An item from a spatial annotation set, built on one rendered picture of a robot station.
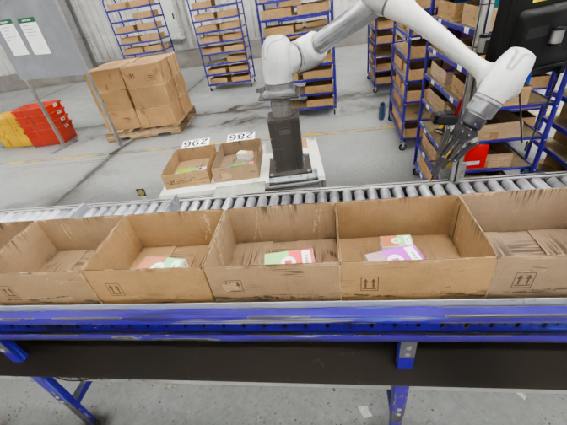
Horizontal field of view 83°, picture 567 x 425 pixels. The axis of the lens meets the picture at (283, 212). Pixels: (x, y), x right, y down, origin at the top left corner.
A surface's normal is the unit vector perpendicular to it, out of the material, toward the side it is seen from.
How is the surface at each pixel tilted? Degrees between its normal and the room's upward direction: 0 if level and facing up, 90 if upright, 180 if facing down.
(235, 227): 90
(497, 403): 0
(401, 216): 89
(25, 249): 90
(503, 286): 90
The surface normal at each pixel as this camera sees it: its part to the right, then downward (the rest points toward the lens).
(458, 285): -0.08, 0.59
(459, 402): -0.14, -0.81
